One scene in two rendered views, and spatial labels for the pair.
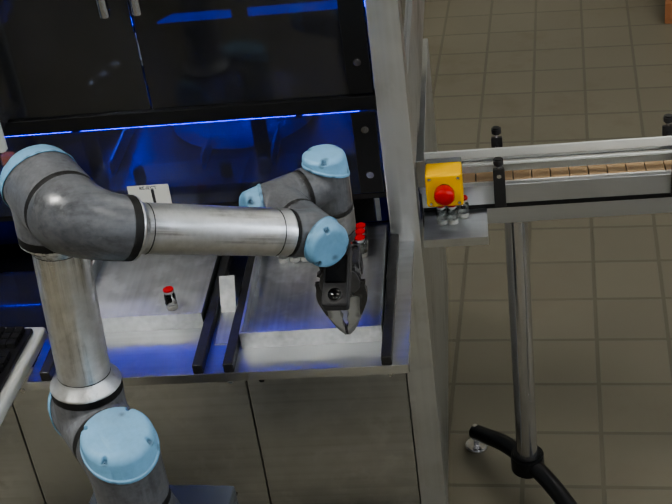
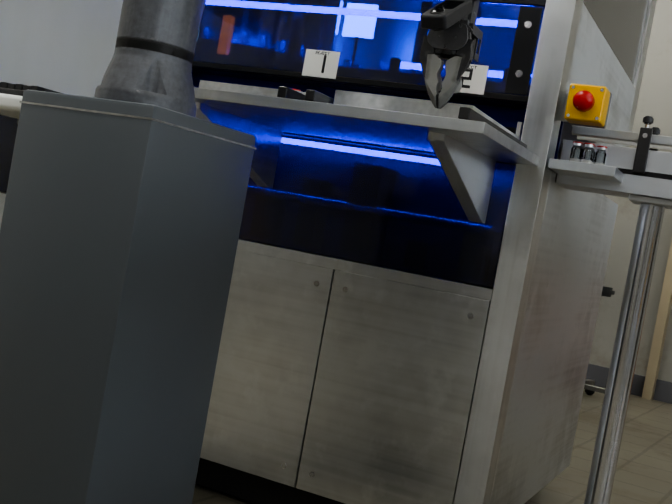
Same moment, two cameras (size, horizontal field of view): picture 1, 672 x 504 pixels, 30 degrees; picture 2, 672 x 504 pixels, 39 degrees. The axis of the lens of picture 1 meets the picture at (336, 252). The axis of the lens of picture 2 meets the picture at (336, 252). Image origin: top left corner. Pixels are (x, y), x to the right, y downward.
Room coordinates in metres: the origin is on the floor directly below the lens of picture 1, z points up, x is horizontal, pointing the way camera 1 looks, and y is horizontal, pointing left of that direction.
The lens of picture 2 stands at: (0.23, -0.32, 0.68)
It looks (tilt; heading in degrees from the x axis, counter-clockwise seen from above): 2 degrees down; 16
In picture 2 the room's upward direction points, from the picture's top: 10 degrees clockwise
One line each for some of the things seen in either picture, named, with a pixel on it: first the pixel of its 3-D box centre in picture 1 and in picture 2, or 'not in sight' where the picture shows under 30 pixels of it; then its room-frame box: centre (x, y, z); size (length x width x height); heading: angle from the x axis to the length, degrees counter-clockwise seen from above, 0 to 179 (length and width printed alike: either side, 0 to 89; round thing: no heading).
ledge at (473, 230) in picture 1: (456, 224); (587, 171); (2.19, -0.25, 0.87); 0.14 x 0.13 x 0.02; 171
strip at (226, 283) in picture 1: (224, 309); not in sight; (1.94, 0.22, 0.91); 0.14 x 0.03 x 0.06; 172
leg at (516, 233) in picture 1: (522, 348); (619, 381); (2.27, -0.39, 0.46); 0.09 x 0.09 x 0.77; 81
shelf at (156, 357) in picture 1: (233, 300); (348, 127); (2.03, 0.21, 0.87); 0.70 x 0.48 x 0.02; 81
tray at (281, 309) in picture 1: (317, 283); (430, 123); (2.00, 0.04, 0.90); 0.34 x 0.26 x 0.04; 172
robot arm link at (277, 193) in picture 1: (280, 206); not in sight; (1.77, 0.08, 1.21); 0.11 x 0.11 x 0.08; 26
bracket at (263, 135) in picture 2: not in sight; (233, 148); (2.05, 0.46, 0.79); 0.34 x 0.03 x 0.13; 171
